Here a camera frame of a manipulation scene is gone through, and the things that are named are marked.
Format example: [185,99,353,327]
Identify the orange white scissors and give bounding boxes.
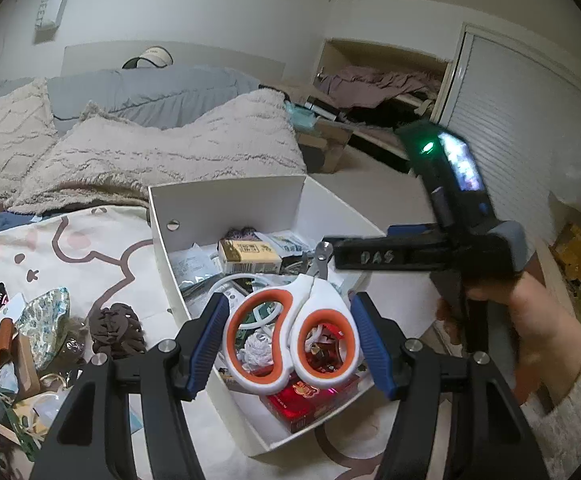
[222,240,362,396]

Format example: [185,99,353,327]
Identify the person right hand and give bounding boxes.
[434,268,581,406]

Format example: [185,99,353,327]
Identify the yellow small box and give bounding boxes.
[218,240,282,274]

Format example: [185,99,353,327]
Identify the red printed box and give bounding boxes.
[260,372,369,434]

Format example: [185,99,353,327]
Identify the white storage box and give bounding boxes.
[147,173,439,458]

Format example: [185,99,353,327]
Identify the white closet door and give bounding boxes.
[439,24,581,242]

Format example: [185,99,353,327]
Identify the floral fabric pouch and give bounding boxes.
[15,287,70,370]

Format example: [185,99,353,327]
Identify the wooden block stand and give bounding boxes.
[12,335,41,400]

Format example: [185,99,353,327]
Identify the beige fluffy blanket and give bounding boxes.
[0,79,307,214]

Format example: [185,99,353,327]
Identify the white cap on headboard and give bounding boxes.
[122,46,174,70]

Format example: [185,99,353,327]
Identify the brown hair ties bundle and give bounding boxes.
[87,301,148,360]

